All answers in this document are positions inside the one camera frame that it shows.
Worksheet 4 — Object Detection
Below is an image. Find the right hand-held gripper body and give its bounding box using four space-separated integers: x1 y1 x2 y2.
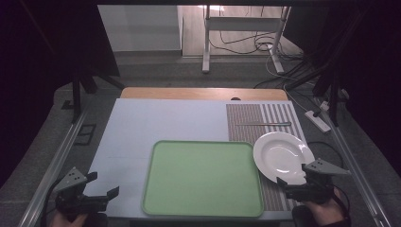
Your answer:
285 158 352 204

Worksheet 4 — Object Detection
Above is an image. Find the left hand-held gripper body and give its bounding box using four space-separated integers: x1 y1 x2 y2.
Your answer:
51 166 110 217

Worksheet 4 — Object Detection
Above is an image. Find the white plate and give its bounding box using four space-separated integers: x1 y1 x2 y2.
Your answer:
253 131 316 186

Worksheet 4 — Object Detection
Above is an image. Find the person's left hand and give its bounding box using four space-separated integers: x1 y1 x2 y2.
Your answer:
48 211 109 227

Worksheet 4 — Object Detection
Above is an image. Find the person's right hand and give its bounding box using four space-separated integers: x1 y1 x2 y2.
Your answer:
302 188 348 227

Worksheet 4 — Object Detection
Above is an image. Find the white power strip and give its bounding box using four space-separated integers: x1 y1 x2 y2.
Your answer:
304 109 332 133

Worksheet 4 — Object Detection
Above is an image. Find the thin metal stick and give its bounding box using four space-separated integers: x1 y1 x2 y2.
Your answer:
235 121 292 127

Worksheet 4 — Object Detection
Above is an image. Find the light blue table mat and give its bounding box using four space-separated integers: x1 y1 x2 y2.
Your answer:
83 97 308 221

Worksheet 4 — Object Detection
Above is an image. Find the striped placemat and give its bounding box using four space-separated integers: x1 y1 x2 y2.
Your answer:
225 103 308 212

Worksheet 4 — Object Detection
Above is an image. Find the black stand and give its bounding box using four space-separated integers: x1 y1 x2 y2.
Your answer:
70 70 126 125
285 61 342 128

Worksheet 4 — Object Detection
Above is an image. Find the green tray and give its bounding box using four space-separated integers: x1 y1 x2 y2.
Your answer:
141 139 265 218

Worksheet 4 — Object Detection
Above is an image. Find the black curtain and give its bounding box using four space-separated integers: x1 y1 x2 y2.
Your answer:
0 0 121 187
283 0 401 178

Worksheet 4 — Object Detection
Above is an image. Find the white panel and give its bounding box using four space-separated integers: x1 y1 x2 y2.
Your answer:
96 4 183 53

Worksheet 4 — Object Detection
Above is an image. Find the aluminium rail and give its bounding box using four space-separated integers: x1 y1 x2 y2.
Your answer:
315 97 393 227
17 107 90 227

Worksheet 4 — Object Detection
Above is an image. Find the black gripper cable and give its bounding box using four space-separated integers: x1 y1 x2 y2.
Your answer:
40 178 62 227
334 184 352 221

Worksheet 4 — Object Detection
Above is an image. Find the black floor bracket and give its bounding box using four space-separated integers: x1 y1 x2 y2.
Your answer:
73 124 97 147

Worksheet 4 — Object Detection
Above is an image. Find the bundle of floor cables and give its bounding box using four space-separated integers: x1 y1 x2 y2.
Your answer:
208 5 305 62

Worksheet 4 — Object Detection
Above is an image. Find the white metal desk frame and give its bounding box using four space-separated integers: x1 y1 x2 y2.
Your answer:
201 4 293 76

